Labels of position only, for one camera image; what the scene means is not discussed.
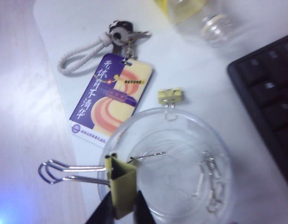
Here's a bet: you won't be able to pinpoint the black computer keyboard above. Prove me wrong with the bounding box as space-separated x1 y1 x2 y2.
227 32 288 200

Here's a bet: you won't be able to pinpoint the silver keys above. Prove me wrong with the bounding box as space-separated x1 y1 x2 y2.
108 20 152 60

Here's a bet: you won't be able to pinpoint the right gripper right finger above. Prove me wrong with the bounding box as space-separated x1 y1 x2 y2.
133 189 156 224

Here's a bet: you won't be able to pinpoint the silver paper clips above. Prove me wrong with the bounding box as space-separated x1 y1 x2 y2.
191 149 227 214

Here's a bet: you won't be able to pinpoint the clear plastic jar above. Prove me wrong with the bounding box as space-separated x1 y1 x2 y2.
98 106 233 224

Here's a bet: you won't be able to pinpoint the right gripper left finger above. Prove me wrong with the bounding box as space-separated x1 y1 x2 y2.
84 191 118 224

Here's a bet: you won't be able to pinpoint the plastic bottle yellow label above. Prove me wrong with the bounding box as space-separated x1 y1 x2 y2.
153 0 239 49

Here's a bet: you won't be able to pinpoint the white desk riser platform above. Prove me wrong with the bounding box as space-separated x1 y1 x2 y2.
32 0 288 224

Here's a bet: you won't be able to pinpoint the purple and orange card tag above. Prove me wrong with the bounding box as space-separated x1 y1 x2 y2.
68 52 156 149

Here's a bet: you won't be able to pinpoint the white braided lanyard loop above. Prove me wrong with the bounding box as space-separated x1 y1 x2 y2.
57 32 116 77

